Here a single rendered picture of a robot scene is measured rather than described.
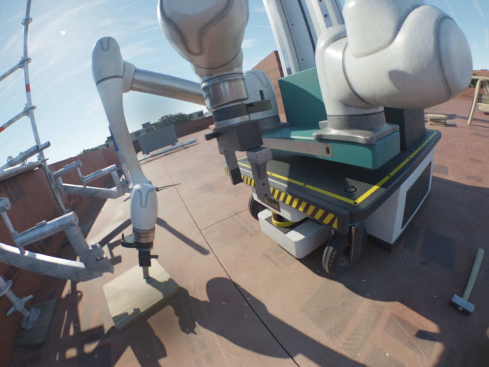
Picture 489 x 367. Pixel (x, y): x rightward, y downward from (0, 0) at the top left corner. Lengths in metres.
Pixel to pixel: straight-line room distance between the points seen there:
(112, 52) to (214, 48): 0.54
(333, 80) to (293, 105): 0.40
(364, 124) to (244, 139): 0.27
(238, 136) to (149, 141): 6.27
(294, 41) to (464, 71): 0.71
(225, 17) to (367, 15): 0.20
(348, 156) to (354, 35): 0.27
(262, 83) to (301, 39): 0.25
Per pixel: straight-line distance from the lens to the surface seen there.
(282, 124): 0.85
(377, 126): 0.50
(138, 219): 0.73
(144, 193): 0.71
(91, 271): 0.89
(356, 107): 0.47
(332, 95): 0.49
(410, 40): 0.29
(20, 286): 1.51
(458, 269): 0.83
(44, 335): 1.13
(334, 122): 0.50
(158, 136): 6.59
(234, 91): 0.39
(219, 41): 0.25
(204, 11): 0.22
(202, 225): 1.14
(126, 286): 0.95
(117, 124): 0.72
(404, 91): 0.32
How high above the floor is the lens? 0.54
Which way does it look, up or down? 20 degrees down
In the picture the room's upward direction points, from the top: 14 degrees counter-clockwise
